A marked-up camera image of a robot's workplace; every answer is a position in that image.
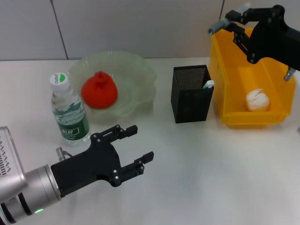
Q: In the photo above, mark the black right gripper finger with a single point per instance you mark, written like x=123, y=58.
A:
x=253, y=15
x=241, y=37

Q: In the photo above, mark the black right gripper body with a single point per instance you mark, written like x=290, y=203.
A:
x=274, y=39

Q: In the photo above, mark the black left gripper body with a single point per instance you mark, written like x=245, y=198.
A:
x=86, y=168

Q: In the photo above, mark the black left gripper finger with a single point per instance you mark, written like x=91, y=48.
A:
x=148, y=157
x=131, y=130

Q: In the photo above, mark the grey marker pen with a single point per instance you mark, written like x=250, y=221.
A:
x=216, y=26

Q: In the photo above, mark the red orange fruit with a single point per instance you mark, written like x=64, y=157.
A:
x=99, y=91

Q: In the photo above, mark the clear green-label water bottle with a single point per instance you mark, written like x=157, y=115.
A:
x=70, y=117

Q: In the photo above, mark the green white pen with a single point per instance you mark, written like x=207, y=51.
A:
x=208, y=84

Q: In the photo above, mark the white paper ball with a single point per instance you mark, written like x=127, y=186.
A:
x=257, y=99

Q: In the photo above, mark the green glass fruit plate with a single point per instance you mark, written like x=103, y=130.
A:
x=136, y=77

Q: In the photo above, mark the black mesh pen holder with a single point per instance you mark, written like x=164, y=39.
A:
x=191, y=107

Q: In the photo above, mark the yellow plastic bin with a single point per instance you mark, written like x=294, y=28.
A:
x=234, y=70

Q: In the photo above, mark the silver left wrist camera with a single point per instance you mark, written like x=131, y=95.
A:
x=9, y=159

